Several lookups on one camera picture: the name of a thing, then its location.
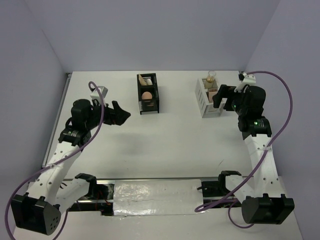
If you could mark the black slotted organizer box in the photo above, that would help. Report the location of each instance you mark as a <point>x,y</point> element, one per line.
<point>152,105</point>

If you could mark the gold liquid foundation bottle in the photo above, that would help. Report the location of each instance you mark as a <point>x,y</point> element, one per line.
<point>211,76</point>

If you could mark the white slotted organizer box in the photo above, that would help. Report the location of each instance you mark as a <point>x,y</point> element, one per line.
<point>206,107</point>

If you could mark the silver taped panel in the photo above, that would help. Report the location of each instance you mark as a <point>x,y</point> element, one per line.
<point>156,197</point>

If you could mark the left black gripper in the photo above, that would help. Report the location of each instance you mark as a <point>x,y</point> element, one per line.
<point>116,116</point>

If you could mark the peach sponge near left gripper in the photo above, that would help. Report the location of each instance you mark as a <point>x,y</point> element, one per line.
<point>146,95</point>

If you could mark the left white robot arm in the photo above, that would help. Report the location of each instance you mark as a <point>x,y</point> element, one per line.
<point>41,207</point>

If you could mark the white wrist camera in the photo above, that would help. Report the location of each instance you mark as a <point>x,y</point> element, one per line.
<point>245,80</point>
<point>99,94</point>

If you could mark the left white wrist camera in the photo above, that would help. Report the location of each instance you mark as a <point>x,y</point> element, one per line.
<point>99,94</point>

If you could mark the white gold egg bottle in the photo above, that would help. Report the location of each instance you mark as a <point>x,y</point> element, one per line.
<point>147,82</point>

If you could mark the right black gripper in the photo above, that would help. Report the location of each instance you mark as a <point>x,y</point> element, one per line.
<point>217,98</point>

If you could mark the beige gold cosmetic tube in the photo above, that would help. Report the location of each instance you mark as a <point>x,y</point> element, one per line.
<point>140,78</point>

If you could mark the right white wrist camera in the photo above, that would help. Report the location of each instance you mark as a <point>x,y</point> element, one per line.
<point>245,80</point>

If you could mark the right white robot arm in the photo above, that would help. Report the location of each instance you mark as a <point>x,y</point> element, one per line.
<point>265,202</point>

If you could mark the pink palette case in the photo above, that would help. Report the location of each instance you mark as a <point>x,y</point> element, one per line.
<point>211,92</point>

